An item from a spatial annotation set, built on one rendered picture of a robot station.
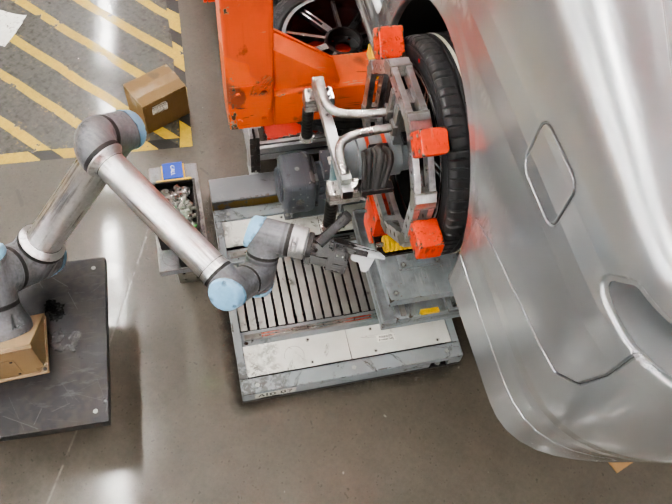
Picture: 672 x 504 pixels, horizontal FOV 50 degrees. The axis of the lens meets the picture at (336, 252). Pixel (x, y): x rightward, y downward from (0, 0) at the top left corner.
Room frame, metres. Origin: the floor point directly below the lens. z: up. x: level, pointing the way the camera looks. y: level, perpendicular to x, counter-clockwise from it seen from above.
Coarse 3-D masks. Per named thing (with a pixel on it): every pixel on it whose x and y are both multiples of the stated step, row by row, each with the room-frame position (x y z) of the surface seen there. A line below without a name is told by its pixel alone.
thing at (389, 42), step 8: (376, 32) 1.60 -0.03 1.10; (384, 32) 1.59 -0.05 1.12; (392, 32) 1.60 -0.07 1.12; (400, 32) 1.60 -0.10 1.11; (376, 40) 1.59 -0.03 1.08; (384, 40) 1.57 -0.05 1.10; (392, 40) 1.58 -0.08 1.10; (400, 40) 1.59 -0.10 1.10; (376, 48) 1.58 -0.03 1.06; (384, 48) 1.56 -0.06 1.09; (392, 48) 1.57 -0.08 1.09; (400, 48) 1.57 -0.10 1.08; (376, 56) 1.57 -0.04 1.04; (384, 56) 1.54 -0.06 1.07; (392, 56) 1.55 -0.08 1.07; (400, 56) 1.56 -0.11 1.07
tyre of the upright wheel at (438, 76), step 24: (408, 48) 1.58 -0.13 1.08; (432, 48) 1.50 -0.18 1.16; (432, 72) 1.41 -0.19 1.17; (456, 72) 1.41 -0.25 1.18; (432, 96) 1.37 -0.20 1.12; (456, 96) 1.34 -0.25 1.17; (384, 120) 1.65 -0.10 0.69; (456, 120) 1.27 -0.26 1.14; (456, 144) 1.22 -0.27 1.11; (456, 168) 1.18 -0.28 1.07; (456, 192) 1.14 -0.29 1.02; (456, 216) 1.11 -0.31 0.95; (456, 240) 1.11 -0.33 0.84
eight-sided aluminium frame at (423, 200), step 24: (384, 72) 1.49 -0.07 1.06; (408, 72) 1.45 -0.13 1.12; (384, 96) 1.61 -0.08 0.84; (408, 120) 1.28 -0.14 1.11; (408, 144) 1.25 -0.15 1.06; (432, 168) 1.20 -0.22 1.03; (432, 192) 1.16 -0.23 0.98; (384, 216) 1.30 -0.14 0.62; (408, 216) 1.15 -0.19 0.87; (408, 240) 1.13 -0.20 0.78
